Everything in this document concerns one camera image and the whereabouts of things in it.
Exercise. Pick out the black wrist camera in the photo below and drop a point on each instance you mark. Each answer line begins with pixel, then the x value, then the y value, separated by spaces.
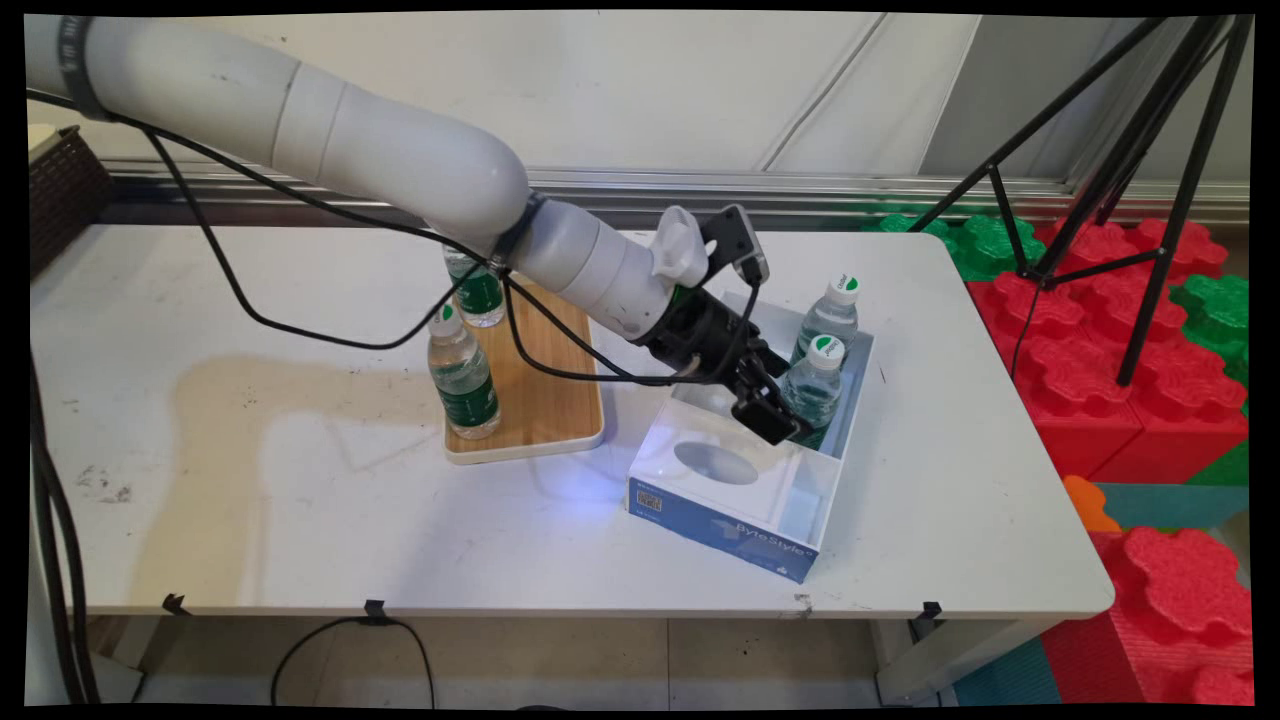
pixel 735 240

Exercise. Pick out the green foam block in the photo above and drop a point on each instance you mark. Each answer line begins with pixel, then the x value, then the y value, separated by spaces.
pixel 1215 315
pixel 975 245
pixel 1225 468

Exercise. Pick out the silver metal wall rail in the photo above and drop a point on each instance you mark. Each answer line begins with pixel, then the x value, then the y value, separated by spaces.
pixel 800 190

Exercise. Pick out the red foam block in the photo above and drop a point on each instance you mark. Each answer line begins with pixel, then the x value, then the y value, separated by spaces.
pixel 1130 250
pixel 1170 600
pixel 1050 360
pixel 1190 410

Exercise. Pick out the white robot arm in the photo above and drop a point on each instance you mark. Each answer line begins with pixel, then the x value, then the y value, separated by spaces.
pixel 350 130

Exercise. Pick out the orange foam piece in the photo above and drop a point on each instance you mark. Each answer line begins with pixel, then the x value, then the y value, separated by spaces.
pixel 1085 505

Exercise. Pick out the clear green-label water bottle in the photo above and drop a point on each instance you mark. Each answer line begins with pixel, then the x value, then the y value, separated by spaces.
pixel 830 315
pixel 463 385
pixel 482 295
pixel 820 385

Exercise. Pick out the white and blue cardboard box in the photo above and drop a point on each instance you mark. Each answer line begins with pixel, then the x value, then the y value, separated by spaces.
pixel 700 505

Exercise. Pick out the teal foam mat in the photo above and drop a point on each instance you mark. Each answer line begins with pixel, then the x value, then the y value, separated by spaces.
pixel 1180 505

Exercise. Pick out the brown wicker basket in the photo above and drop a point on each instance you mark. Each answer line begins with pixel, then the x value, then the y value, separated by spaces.
pixel 65 200

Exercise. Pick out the blue foam mat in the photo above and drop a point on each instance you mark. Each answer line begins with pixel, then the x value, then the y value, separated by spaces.
pixel 1005 675

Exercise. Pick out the black tripod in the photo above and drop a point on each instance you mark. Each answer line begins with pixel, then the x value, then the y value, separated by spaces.
pixel 1184 200

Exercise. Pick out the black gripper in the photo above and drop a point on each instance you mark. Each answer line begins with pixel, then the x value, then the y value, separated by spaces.
pixel 700 335

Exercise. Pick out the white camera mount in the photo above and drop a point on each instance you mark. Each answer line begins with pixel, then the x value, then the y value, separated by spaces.
pixel 680 245

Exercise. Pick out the wooden tray with cream rim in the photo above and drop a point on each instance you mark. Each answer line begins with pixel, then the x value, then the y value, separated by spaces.
pixel 545 380

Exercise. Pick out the white table leg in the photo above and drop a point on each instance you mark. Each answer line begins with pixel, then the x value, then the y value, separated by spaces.
pixel 950 655

